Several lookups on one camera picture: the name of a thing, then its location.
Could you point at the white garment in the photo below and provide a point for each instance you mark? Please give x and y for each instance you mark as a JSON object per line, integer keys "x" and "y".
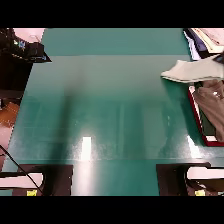
{"x": 193, "y": 70}

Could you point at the brown garment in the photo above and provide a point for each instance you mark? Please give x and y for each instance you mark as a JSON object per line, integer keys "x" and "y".
{"x": 210, "y": 103}

